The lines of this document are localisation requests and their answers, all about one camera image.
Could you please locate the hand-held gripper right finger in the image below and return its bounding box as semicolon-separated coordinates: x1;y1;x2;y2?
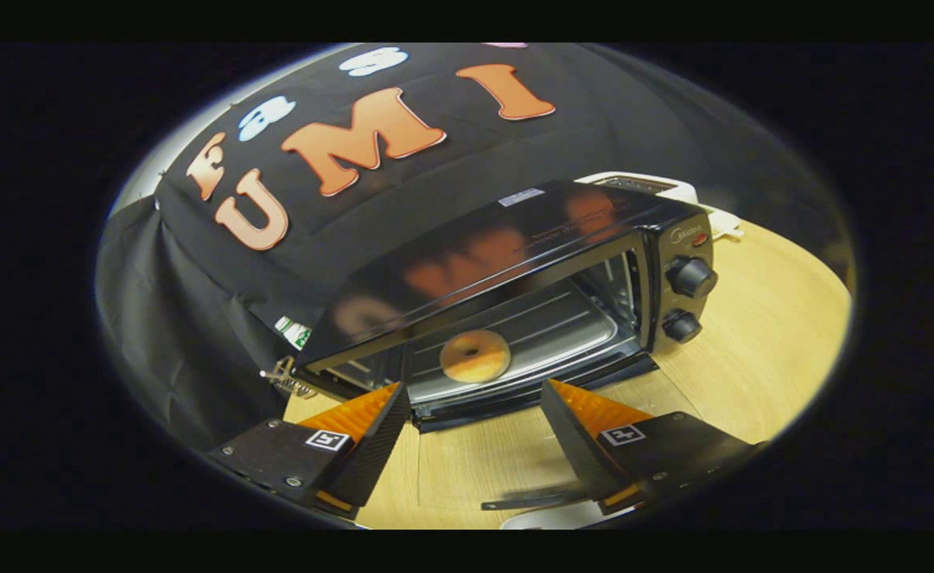
540;379;766;516

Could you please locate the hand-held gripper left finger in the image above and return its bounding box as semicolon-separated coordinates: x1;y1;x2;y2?
208;382;412;520

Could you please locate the glazed brown donut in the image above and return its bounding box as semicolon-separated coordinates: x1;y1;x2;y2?
440;329;512;384

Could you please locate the black toaster oven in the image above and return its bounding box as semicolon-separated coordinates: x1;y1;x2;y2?
295;179;718;512

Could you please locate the white pop-up toaster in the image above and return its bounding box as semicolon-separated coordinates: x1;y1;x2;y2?
576;172;698;209

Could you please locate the white square plate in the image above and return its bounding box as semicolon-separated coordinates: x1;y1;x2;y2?
500;501;619;531

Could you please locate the white bottle green label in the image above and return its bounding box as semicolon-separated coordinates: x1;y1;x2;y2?
274;316;314;349

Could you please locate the small white sauce dish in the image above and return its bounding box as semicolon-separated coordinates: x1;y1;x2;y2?
709;209;744;241

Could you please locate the metal wire basket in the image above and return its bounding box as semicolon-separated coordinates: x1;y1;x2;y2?
260;356;318;399

